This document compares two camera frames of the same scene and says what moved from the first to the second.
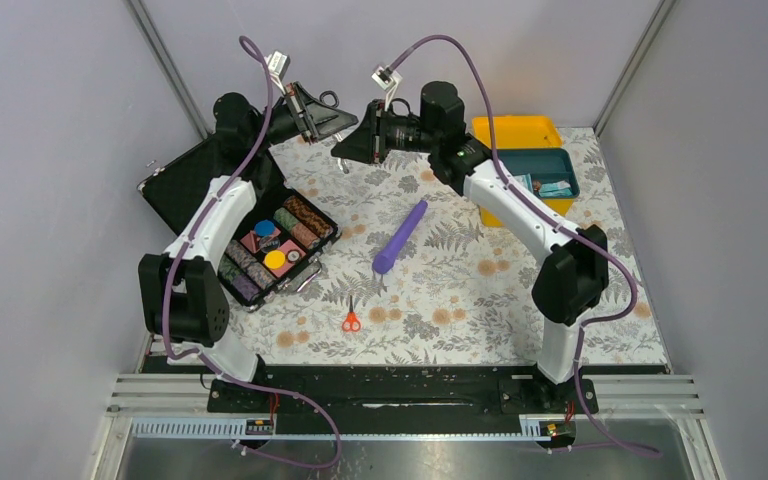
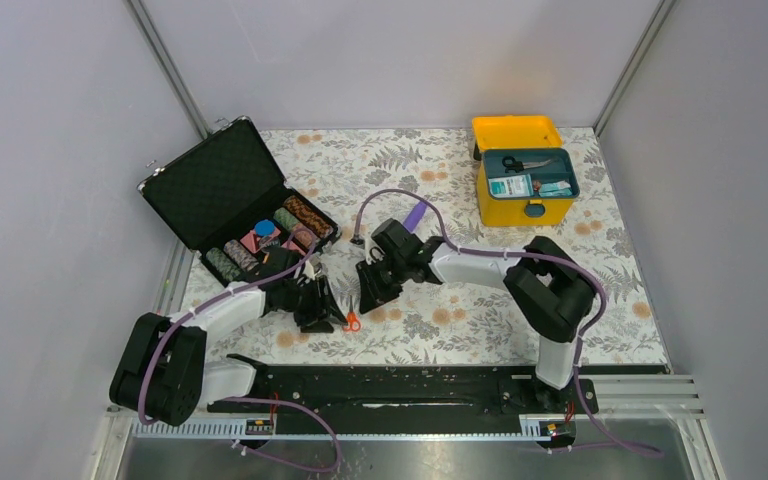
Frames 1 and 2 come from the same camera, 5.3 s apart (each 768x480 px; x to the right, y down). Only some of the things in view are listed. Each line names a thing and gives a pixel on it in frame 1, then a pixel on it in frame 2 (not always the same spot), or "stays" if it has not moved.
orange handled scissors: x=351 y=322 stays
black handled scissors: x=340 y=162 → x=510 y=164
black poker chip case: x=282 y=251 stays
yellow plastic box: x=521 y=133 stays
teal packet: x=559 y=188 stays
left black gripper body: x=285 y=123 → x=308 y=301
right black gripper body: x=386 y=133 → x=384 y=277
